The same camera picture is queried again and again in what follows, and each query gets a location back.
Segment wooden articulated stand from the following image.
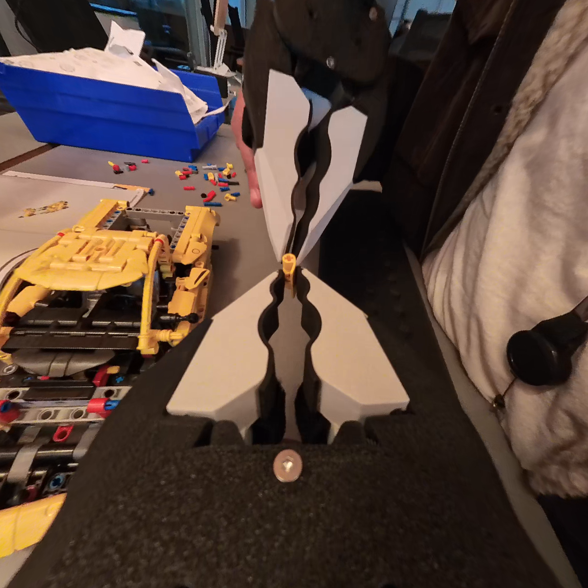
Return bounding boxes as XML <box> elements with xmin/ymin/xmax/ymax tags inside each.
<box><xmin>208</xmin><ymin>0</ymin><xmax>237</xmax><ymax>78</ymax></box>

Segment scatter of small coloured pins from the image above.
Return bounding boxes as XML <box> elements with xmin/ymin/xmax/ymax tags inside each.
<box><xmin>108</xmin><ymin>158</ymin><xmax>241</xmax><ymax>206</ymax></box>

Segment blue storage bin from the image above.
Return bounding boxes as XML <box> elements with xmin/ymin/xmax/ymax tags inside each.
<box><xmin>0</xmin><ymin>62</ymin><xmax>227</xmax><ymax>163</ymax></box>

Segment grey desk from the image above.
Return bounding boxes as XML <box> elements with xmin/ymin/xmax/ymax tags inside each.
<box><xmin>0</xmin><ymin>110</ymin><xmax>322</xmax><ymax>572</ymax></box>

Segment instruction booklet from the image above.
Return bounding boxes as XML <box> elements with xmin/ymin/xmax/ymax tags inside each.
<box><xmin>0</xmin><ymin>171</ymin><xmax>154</xmax><ymax>281</ymax></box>

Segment yellow connector brick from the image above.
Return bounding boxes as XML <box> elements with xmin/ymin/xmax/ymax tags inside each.
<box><xmin>281</xmin><ymin>253</ymin><xmax>298</xmax><ymax>300</ymax></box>

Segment yellow toy brick car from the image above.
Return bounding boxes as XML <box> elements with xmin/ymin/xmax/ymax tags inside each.
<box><xmin>0</xmin><ymin>198</ymin><xmax>222</xmax><ymax>554</ymax></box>

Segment person's fleece-lined jacket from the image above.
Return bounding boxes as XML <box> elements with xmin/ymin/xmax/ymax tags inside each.
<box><xmin>390</xmin><ymin>0</ymin><xmax>588</xmax><ymax>258</ymax></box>

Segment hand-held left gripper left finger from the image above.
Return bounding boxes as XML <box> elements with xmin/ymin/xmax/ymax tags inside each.
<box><xmin>167</xmin><ymin>270</ymin><xmax>285</xmax><ymax>443</ymax></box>

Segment person's right hand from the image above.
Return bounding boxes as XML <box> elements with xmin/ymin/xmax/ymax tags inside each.
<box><xmin>231</xmin><ymin>87</ymin><xmax>263</xmax><ymax>210</ymax></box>

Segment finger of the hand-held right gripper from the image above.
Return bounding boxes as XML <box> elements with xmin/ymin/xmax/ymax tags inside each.
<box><xmin>254</xmin><ymin>69</ymin><xmax>314</xmax><ymax>263</ymax></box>
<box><xmin>294</xmin><ymin>106</ymin><xmax>369</xmax><ymax>267</ymax></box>

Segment person's white sweater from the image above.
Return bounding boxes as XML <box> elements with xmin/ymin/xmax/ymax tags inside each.
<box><xmin>422</xmin><ymin>60</ymin><xmax>588</xmax><ymax>499</ymax></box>

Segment white crumpled papers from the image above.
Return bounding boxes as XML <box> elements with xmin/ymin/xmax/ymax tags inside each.
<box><xmin>0</xmin><ymin>21</ymin><xmax>231</xmax><ymax>126</ymax></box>

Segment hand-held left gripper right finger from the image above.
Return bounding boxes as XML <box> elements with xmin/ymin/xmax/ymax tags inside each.
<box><xmin>294</xmin><ymin>269</ymin><xmax>410</xmax><ymax>441</ymax></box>

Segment black strap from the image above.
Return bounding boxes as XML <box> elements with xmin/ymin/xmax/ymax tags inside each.
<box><xmin>492</xmin><ymin>301</ymin><xmax>588</xmax><ymax>410</ymax></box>

